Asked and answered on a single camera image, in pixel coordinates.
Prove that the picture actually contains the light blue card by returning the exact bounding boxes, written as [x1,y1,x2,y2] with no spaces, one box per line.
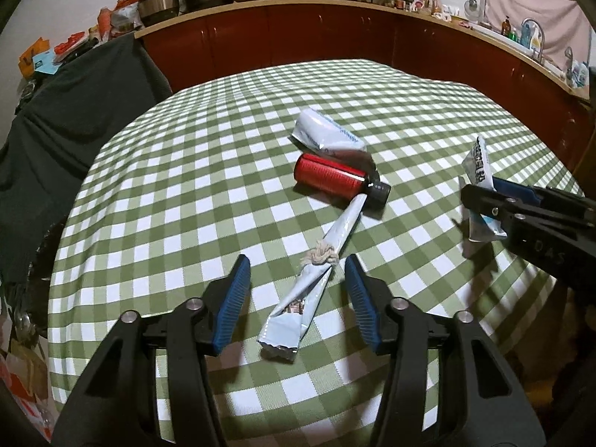
[35,53,62,75]

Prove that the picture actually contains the red bottle black cap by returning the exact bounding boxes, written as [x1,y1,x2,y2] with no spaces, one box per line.
[293,153,392,206]

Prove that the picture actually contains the long silver wrapper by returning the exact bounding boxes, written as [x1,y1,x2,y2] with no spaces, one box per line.
[258,194,370,362]

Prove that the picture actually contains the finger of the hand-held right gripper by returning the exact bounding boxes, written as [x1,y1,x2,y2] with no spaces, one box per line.
[491,177,596,222]
[460,184,596,234]

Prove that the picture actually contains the red kitchen cabinet counter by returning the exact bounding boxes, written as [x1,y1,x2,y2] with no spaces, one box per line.
[134,0,596,173]

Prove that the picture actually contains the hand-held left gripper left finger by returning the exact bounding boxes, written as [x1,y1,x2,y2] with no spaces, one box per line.
[51,254,252,447]

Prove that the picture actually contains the green checkered tablecloth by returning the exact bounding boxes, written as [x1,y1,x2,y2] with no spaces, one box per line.
[47,58,585,447]

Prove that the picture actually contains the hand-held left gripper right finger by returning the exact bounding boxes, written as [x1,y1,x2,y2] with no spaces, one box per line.
[343,254,545,447]

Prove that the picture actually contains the red packet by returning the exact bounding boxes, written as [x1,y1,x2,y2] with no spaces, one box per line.
[53,32,87,55]

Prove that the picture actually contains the metal faucet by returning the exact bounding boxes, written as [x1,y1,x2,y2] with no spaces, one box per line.
[521,18,546,62]

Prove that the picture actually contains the orange packet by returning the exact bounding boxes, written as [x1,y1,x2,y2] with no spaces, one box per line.
[19,37,50,76]

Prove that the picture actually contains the white rope knot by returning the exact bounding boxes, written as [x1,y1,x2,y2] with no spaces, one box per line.
[300,241,339,272]

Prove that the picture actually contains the dark green cloth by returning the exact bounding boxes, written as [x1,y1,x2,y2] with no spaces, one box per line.
[0,32,171,285]

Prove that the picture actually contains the pale curtain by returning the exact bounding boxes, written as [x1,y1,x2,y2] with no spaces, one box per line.
[484,0,596,63]

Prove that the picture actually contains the white wrapper dark print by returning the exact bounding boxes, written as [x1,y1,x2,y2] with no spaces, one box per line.
[461,136,509,243]

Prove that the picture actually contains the white blue wrapper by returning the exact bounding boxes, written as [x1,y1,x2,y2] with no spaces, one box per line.
[291,108,368,160]

